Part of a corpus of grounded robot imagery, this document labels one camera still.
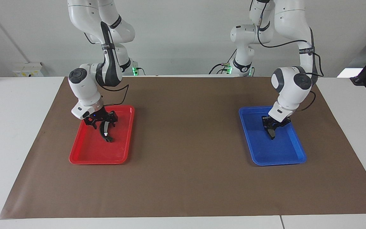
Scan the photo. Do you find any brown paper mat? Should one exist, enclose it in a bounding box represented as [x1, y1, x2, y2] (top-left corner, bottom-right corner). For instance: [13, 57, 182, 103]
[0, 76, 366, 220]

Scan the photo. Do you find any black left base cable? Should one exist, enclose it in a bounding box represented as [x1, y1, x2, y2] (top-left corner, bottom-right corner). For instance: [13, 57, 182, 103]
[209, 48, 239, 75]

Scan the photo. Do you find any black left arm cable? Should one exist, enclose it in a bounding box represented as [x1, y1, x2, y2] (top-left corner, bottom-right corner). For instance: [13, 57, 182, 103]
[256, 0, 325, 112]

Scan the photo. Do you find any white wall socket box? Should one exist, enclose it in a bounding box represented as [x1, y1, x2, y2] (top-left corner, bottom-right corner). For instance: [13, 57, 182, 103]
[13, 62, 45, 78]

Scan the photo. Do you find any curved black brake shoe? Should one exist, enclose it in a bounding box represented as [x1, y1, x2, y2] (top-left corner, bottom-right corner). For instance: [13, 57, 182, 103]
[99, 122, 114, 142]

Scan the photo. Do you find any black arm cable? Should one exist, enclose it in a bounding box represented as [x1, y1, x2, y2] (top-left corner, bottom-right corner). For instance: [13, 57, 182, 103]
[84, 22, 130, 107]
[256, 0, 325, 112]

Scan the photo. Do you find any red plastic tray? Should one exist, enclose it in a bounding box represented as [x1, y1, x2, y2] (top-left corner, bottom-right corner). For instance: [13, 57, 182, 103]
[69, 105, 135, 165]

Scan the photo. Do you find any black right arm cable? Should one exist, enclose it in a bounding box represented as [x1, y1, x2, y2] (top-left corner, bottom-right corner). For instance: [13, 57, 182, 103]
[84, 22, 130, 107]

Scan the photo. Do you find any blue plastic tray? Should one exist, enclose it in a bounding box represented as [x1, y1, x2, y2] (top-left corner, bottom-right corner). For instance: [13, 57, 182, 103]
[239, 106, 307, 166]

